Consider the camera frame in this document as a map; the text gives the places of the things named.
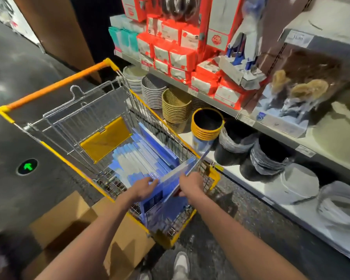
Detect person's left hand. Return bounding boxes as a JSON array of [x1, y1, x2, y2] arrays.
[[128, 177, 160, 202]]

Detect person's right hand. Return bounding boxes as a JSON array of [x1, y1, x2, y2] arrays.
[[179, 171, 205, 199]]

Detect blue packet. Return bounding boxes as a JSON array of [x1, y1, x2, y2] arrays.
[[138, 149, 211, 234]]

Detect person's left forearm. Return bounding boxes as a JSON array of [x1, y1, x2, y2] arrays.
[[35, 189, 140, 280]]

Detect person's right forearm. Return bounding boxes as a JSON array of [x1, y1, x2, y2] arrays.
[[189, 191, 308, 280]]

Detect row of blue packs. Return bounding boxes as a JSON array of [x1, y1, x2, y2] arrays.
[[108, 122, 181, 187]]

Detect black bin in plastic wrap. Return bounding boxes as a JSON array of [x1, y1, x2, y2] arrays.
[[214, 125, 258, 167]]

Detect stack of yellow rimmed buckets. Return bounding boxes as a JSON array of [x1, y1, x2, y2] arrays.
[[191, 108, 225, 152]]

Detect stack of olive mesh baskets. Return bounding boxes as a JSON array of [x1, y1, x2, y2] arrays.
[[162, 88, 192, 134]]

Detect stack of wrapped black bins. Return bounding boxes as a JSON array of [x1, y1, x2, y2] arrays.
[[240, 134, 294, 182]]

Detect stack of grey mesh baskets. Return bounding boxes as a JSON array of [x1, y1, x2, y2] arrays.
[[141, 75, 167, 110]]

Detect brown cardboard box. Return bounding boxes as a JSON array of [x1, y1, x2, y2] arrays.
[[22, 191, 156, 280]]

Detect stack of white bowls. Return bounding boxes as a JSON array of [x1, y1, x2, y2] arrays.
[[123, 65, 148, 94]]

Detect white round bin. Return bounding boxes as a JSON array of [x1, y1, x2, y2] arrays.
[[264, 163, 320, 205]]

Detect grey cardboard display tray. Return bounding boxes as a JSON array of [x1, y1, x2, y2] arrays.
[[218, 55, 266, 91]]

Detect stack of red white packets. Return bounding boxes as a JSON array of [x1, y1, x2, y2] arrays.
[[136, 14, 251, 110]]

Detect grey metal shelf unit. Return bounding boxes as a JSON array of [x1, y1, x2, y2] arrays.
[[114, 0, 350, 266]]

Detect stack of teal packets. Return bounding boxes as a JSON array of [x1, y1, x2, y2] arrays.
[[108, 14, 148, 60]]

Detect white blue cleaning items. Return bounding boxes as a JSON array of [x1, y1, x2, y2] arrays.
[[227, 0, 269, 71]]

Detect wrapped white bins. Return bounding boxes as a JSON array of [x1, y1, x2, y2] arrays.
[[316, 181, 350, 231]]

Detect beige round bin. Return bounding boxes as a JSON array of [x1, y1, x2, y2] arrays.
[[311, 93, 350, 168]]

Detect tall red white box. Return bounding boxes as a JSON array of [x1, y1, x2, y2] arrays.
[[206, 0, 246, 52]]

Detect red pack with black rounds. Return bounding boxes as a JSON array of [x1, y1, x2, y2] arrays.
[[160, 0, 202, 23]]

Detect brown wooden panel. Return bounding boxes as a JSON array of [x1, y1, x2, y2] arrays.
[[12, 0, 102, 82]]

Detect white shelf price tag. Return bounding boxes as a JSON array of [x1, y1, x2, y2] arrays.
[[284, 30, 314, 49]]

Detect brown cardboard carton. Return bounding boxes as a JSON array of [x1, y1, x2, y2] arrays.
[[258, 0, 313, 74]]

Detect yellow wire shopping cart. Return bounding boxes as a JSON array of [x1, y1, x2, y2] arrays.
[[0, 58, 221, 249]]

